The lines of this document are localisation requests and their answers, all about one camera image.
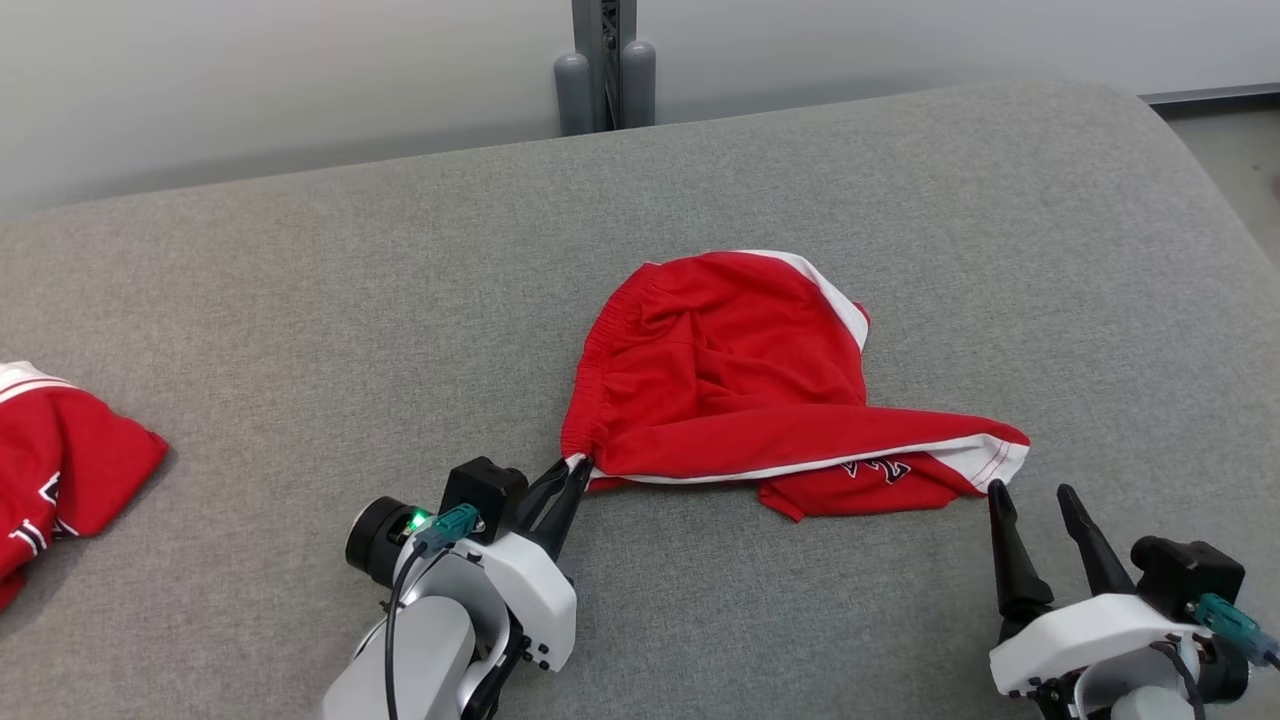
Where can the grey metal partition post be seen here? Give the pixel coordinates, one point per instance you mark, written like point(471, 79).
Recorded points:
point(603, 60)

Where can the red shorts with white stripe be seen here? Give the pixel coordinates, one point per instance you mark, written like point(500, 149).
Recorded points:
point(740, 370)

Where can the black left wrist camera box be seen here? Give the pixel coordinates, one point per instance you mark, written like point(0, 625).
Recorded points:
point(483, 495)

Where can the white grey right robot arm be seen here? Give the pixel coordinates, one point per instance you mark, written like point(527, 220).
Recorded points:
point(1130, 700)

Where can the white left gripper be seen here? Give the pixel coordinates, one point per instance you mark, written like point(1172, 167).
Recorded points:
point(540, 600)

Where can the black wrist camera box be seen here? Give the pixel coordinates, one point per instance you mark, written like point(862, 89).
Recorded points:
point(483, 495)
point(1185, 575)

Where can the grey post foot cap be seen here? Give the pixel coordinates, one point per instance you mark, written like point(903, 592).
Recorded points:
point(573, 95)
point(638, 85)

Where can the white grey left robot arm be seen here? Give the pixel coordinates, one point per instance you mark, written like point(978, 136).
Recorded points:
point(430, 650)

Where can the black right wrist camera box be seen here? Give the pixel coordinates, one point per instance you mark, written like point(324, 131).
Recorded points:
point(1185, 575)

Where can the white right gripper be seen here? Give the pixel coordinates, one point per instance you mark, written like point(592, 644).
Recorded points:
point(1090, 640)

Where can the red jersey with lettering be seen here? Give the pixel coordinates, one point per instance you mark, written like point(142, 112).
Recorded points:
point(70, 470)

